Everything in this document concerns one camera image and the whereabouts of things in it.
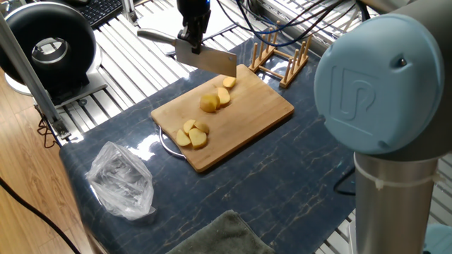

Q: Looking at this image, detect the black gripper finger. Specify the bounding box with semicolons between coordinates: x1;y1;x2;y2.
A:
197;16;212;44
178;24;202;55

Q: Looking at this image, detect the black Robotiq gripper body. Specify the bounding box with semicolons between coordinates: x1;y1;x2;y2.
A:
176;0;212;26

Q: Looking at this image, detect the steel cleaver knife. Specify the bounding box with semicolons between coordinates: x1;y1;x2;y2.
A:
136;28;238;78

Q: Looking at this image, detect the white paper pad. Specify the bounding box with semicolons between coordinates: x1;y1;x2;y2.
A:
136;0;234;56

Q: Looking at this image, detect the potato half with skin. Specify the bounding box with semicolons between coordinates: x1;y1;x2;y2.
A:
199;92;218;114

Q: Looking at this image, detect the wooden cutting board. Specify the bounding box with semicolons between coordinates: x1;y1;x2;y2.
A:
150;63;295;174

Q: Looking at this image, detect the black keyboard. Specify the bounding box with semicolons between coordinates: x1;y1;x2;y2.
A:
76;0;124;28

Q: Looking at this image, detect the wooden peg rack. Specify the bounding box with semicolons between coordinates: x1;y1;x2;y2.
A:
248;20;314;89

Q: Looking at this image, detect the dark blue marbled mat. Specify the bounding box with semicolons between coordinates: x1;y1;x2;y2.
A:
59;30;356;254

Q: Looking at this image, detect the clear plastic bag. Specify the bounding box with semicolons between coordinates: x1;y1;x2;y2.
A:
85;141;156;222

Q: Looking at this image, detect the grey-green towel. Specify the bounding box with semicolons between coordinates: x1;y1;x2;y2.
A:
165;210;276;254

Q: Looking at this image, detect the black gripper cable bundle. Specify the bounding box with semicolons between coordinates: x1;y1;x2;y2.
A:
215;0;357;49

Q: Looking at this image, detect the short aluminium post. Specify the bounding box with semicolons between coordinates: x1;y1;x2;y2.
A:
121;0;139;26

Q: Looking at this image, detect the slanted aluminium post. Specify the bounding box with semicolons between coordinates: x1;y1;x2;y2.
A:
0;13;71;140

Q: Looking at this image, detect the black ring-shaped device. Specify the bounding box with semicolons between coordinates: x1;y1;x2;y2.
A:
0;1;109;109

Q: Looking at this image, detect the tangled black cable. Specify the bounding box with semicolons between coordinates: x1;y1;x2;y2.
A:
36;105;60;149

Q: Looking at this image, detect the hanging black cable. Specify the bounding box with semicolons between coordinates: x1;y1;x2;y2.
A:
333;165;356;197

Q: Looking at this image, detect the black floor cable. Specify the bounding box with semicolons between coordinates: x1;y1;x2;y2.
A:
0;176;82;254

